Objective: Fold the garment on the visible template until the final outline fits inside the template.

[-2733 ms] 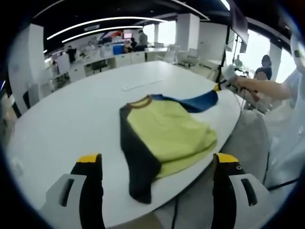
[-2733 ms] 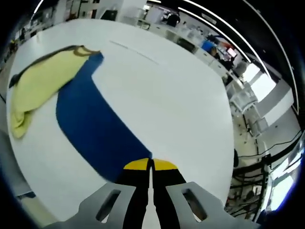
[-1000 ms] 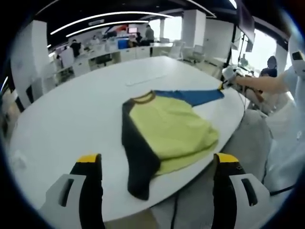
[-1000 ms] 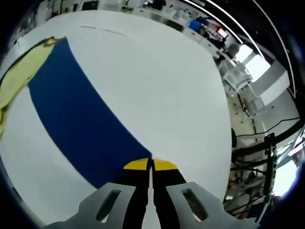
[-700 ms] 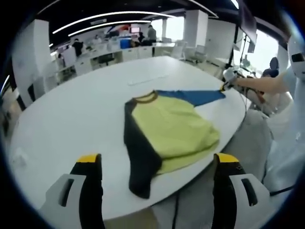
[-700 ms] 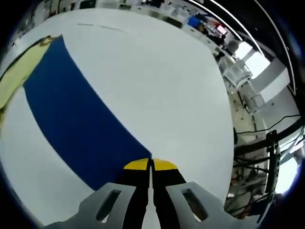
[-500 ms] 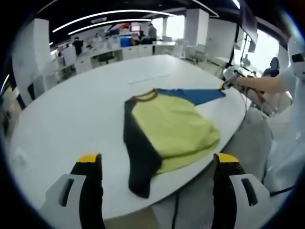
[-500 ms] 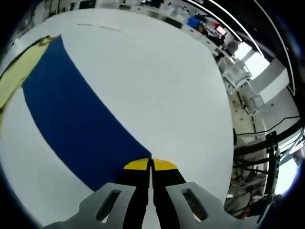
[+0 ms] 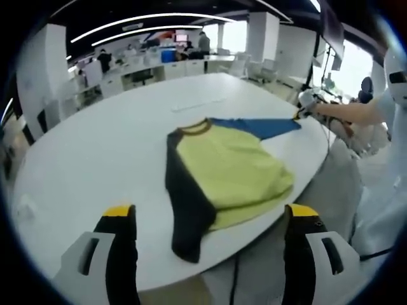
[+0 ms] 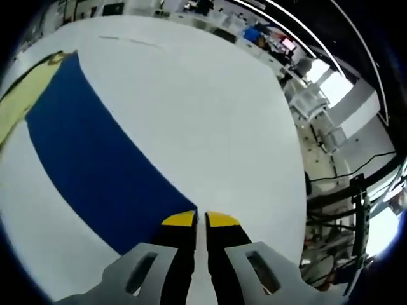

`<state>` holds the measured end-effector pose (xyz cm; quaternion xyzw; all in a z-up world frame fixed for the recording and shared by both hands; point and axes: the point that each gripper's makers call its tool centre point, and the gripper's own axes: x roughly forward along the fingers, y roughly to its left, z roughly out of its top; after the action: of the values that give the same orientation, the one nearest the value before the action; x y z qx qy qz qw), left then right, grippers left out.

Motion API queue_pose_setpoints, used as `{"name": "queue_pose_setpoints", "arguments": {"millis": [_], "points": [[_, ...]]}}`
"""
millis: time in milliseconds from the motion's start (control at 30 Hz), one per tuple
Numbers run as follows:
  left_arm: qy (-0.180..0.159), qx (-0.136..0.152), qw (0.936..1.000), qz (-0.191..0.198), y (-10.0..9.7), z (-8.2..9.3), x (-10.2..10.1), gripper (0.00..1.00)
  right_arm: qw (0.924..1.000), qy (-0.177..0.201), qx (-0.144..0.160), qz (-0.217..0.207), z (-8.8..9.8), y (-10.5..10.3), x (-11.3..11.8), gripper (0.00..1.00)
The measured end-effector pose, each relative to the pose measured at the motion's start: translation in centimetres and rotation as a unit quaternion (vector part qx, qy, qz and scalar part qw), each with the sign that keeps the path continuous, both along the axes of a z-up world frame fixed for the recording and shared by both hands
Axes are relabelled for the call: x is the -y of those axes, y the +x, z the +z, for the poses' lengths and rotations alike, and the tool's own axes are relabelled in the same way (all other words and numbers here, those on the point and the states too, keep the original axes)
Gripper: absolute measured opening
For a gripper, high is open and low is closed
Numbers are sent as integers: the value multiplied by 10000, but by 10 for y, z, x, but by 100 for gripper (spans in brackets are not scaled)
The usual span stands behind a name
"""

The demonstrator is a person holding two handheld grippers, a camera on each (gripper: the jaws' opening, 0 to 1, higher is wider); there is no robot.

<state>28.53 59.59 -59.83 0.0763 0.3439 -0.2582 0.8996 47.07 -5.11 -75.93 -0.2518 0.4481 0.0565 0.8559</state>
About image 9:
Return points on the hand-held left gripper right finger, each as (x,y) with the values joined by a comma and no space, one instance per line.
(318,273)

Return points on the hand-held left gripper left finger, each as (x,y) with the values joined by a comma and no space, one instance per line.
(86,273)

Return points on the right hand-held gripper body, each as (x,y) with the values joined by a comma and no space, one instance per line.
(308,100)

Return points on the yellow garment with blue sleeve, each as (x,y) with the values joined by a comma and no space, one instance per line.
(229,159)

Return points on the black tripod stand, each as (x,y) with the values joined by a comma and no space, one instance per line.
(313,63)

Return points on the small grey monitor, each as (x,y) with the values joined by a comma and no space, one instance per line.
(336,61)

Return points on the group of white office chairs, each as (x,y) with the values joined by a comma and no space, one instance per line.
(260,68)

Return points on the grey mesh chair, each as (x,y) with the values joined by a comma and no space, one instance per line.
(340,178)

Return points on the white square pillar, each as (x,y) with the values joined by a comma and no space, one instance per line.
(41,79)
(264,41)

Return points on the dark hanging panel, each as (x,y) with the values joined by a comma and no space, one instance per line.
(332,28)

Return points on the white worn device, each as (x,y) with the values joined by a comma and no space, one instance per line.
(392,63)

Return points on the white office desk row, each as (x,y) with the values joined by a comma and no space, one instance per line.
(175,68)

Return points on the blue bin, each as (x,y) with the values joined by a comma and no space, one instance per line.
(168,55)

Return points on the long ceiling light strip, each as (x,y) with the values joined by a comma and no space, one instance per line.
(143,16)
(178,28)

